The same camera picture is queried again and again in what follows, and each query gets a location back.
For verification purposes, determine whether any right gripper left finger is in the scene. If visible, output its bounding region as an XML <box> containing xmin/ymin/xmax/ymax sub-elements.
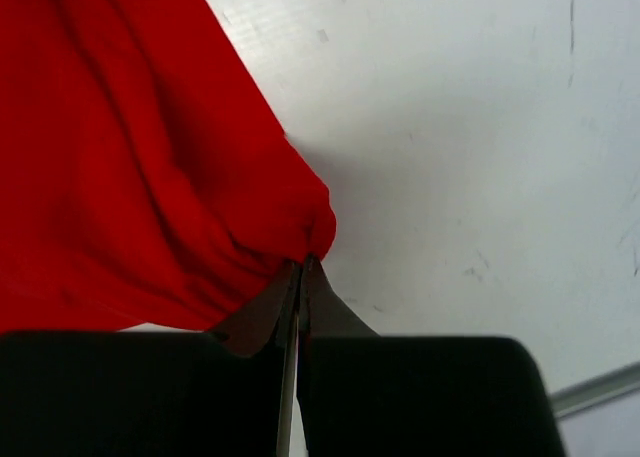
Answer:
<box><xmin>1</xmin><ymin>263</ymin><xmax>300</xmax><ymax>456</ymax></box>

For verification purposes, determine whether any aluminium table edge rail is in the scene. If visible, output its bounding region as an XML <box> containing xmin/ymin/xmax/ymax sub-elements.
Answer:
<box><xmin>550</xmin><ymin>363</ymin><xmax>640</xmax><ymax>419</ymax></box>

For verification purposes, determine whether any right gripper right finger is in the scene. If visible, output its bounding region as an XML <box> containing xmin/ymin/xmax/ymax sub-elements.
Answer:
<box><xmin>297</xmin><ymin>257</ymin><xmax>565</xmax><ymax>456</ymax></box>

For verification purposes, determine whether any red t shirt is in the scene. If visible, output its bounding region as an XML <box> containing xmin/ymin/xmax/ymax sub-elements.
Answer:
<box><xmin>1</xmin><ymin>0</ymin><xmax>336</xmax><ymax>331</ymax></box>

